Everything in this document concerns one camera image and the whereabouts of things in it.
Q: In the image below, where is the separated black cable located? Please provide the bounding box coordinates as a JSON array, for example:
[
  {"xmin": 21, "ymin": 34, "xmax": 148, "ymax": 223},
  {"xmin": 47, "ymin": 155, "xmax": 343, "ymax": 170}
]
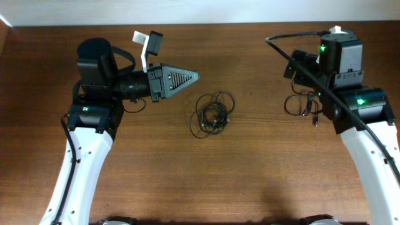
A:
[{"xmin": 283, "ymin": 77, "xmax": 324, "ymax": 128}]

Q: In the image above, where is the camera black cable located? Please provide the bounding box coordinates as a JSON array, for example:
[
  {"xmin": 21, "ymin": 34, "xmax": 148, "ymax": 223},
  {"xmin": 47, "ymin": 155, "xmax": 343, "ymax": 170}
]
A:
[
  {"xmin": 49, "ymin": 113, "xmax": 79, "ymax": 225},
  {"xmin": 264, "ymin": 30, "xmax": 400, "ymax": 182}
]

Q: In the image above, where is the left camera black cable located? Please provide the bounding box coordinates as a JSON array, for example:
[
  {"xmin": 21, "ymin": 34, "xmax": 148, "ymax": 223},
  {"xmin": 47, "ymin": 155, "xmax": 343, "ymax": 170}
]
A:
[{"xmin": 49, "ymin": 113, "xmax": 79, "ymax": 225}]

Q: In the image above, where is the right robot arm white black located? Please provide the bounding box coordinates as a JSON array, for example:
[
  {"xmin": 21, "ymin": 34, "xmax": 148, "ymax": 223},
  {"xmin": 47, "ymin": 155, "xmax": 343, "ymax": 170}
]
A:
[{"xmin": 284, "ymin": 31, "xmax": 399, "ymax": 224}]

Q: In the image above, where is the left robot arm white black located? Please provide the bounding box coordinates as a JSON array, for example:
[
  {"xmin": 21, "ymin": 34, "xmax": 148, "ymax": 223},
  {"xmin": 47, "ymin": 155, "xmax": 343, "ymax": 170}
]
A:
[{"xmin": 40, "ymin": 38, "xmax": 199, "ymax": 224}]

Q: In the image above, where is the right camera black cable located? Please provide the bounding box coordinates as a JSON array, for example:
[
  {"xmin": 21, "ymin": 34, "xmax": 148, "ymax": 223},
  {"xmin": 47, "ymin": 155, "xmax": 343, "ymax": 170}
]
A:
[{"xmin": 264, "ymin": 30, "xmax": 400, "ymax": 182}]

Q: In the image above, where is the black cable bundle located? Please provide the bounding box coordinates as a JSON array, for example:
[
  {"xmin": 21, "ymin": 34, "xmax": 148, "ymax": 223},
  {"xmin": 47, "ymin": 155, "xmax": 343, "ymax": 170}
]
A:
[{"xmin": 189, "ymin": 91, "xmax": 236, "ymax": 139}]

